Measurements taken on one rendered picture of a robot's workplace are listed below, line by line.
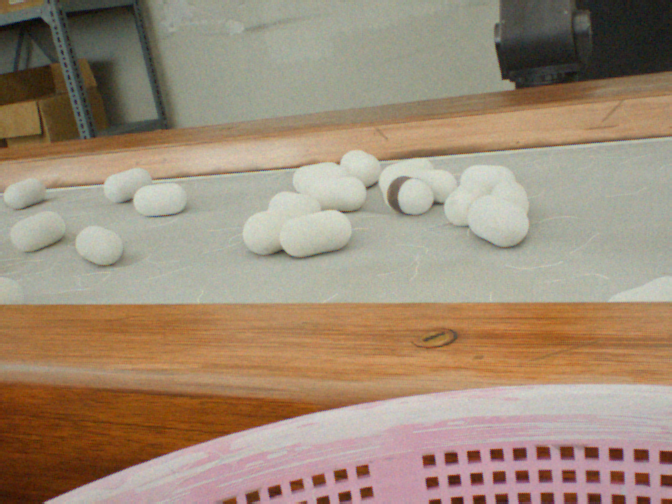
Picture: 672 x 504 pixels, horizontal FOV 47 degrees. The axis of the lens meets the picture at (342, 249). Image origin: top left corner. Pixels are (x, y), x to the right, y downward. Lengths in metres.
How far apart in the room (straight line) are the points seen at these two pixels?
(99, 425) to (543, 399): 0.13
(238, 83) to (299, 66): 0.25
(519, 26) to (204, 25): 2.14
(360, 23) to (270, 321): 2.37
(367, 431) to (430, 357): 0.04
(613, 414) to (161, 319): 0.15
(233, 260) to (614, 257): 0.18
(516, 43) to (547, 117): 0.26
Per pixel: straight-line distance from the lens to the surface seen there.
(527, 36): 0.79
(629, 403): 0.17
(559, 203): 0.40
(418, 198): 0.40
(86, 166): 0.71
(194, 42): 2.89
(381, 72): 2.59
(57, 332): 0.28
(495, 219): 0.33
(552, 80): 0.81
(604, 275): 0.31
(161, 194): 0.51
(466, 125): 0.55
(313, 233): 0.36
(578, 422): 0.17
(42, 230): 0.51
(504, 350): 0.20
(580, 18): 0.80
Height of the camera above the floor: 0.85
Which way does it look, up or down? 17 degrees down
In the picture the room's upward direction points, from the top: 10 degrees counter-clockwise
